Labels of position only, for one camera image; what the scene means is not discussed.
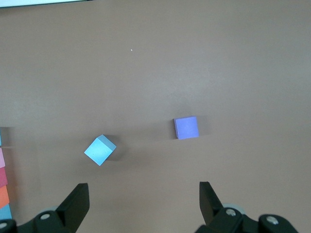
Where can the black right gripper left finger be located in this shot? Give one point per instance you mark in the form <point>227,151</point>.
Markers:
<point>70,208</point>

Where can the purple foam cube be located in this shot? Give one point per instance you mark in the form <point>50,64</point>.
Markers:
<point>186,127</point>

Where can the brown table mat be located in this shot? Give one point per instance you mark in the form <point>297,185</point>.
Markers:
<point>155,72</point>

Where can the red foam cube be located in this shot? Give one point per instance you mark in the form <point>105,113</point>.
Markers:
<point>3,176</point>

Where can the orange foam cube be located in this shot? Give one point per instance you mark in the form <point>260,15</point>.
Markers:
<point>4,196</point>

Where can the blue foam cube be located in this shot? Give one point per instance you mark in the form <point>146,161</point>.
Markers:
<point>5,212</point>
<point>99,150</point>
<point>0,136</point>

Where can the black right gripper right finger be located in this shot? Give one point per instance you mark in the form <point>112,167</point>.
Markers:
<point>218,213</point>

